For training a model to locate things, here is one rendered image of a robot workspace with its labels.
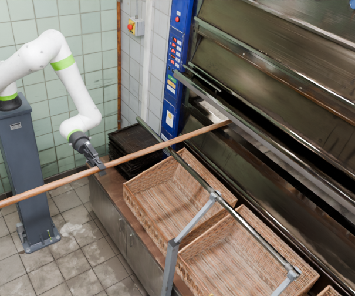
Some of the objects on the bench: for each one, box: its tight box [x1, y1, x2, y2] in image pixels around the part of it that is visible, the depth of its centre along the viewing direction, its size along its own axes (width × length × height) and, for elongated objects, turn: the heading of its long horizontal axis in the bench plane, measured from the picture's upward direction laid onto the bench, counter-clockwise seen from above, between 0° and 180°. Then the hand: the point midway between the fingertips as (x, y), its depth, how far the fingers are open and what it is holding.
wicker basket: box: [123, 147, 238, 258], centre depth 223 cm, size 49×56×28 cm
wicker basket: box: [175, 204, 320, 296], centre depth 188 cm, size 49×56×28 cm
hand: (100, 167), depth 169 cm, fingers closed on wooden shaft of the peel, 3 cm apart
